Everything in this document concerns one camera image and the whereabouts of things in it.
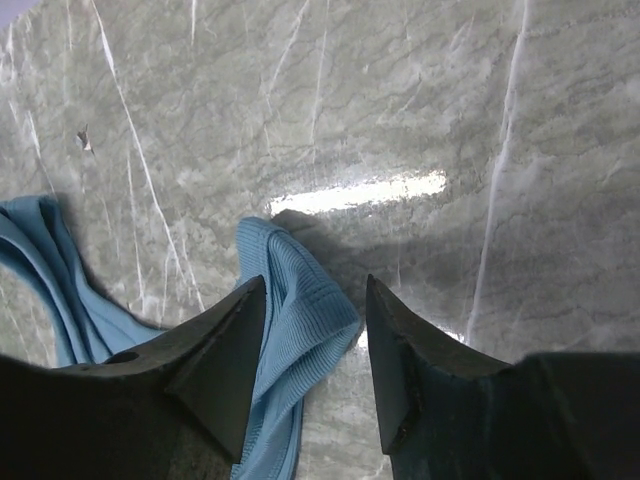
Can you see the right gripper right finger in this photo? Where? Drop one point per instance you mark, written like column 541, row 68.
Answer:
column 447, row 411

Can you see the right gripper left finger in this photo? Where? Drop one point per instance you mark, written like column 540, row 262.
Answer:
column 175, row 407

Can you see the blue tank top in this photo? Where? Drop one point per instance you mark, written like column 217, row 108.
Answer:
column 309, row 321

